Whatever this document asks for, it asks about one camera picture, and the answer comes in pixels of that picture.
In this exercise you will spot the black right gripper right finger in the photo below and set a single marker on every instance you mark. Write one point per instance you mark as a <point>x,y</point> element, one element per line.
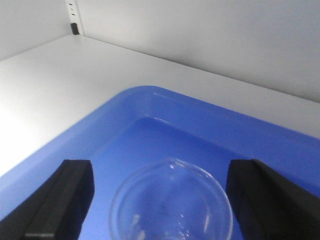
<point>268,206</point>

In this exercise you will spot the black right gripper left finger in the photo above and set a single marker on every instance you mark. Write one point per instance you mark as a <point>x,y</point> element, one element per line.
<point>57,209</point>

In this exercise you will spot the clear glass beaker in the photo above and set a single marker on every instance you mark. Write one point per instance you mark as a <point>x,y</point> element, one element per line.
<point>170,200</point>

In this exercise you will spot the blue plastic tray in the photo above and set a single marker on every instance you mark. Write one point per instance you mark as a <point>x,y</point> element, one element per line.
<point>146,124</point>

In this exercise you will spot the black shelf support clip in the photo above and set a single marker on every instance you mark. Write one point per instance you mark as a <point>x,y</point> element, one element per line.
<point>74,28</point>

